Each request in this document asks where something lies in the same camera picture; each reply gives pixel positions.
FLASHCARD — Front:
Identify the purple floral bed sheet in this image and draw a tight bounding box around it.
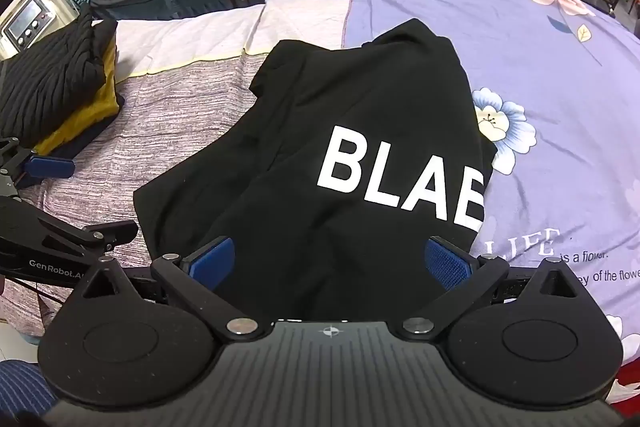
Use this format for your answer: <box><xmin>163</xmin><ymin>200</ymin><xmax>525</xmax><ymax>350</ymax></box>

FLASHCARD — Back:
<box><xmin>345</xmin><ymin>0</ymin><xmax>640</xmax><ymax>408</ymax></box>

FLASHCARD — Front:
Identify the dark navy folded garment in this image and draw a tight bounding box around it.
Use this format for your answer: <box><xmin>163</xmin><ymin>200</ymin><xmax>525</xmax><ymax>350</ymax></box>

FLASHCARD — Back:
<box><xmin>50</xmin><ymin>113</ymin><xmax>127</xmax><ymax>158</ymax></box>

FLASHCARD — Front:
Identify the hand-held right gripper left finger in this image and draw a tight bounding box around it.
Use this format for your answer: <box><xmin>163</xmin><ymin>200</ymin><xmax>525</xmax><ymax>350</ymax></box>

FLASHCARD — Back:
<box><xmin>79</xmin><ymin>236</ymin><xmax>261</xmax><ymax>340</ymax></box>

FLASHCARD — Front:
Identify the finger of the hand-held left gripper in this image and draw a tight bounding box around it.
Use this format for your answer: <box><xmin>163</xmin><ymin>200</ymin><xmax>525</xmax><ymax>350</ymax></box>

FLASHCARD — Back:
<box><xmin>0</xmin><ymin>137</ymin><xmax>77</xmax><ymax>198</ymax></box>
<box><xmin>0</xmin><ymin>196</ymin><xmax>139</xmax><ymax>254</ymax></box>

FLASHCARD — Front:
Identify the yellow folded garment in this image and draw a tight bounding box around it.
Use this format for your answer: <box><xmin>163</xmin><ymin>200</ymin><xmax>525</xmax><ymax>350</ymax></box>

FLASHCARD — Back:
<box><xmin>35</xmin><ymin>39</ymin><xmax>126</xmax><ymax>155</ymax></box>

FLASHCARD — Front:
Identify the blue striped cloth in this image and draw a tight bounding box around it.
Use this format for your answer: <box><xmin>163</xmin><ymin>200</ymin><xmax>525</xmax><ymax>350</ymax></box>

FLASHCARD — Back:
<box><xmin>0</xmin><ymin>359</ymin><xmax>56</xmax><ymax>427</ymax></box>

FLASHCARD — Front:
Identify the black garment with white print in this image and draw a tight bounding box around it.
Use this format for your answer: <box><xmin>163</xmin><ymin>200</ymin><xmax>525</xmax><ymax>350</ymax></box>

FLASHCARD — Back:
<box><xmin>132</xmin><ymin>18</ymin><xmax>498</xmax><ymax>323</ymax></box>

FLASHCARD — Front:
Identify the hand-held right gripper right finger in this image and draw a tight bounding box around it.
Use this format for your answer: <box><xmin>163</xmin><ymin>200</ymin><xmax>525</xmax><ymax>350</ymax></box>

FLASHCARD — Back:
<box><xmin>397</xmin><ymin>235</ymin><xmax>588</xmax><ymax>339</ymax></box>

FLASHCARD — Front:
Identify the white appliance with control panel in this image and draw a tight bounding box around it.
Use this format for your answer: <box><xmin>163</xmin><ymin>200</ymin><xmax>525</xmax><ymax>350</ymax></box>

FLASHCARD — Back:
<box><xmin>0</xmin><ymin>0</ymin><xmax>81</xmax><ymax>58</ymax></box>

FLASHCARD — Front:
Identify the black ribbed folded sweater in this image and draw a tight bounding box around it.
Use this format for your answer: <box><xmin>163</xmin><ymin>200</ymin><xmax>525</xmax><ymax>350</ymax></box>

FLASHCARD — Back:
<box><xmin>0</xmin><ymin>9</ymin><xmax>118</xmax><ymax>142</ymax></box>

